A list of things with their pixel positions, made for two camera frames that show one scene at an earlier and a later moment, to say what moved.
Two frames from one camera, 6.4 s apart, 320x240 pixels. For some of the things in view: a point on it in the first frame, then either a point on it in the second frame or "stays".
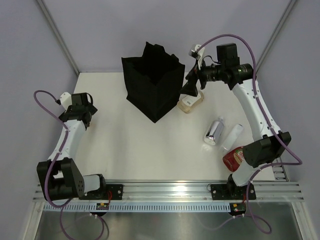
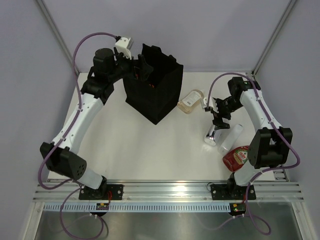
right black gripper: [195, 74] to [218, 121]
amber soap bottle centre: [189, 103] stays
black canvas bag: [154, 81] stays
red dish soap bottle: [233, 159] stays
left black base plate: [116, 190] stays
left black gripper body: [91, 110] to [125, 67]
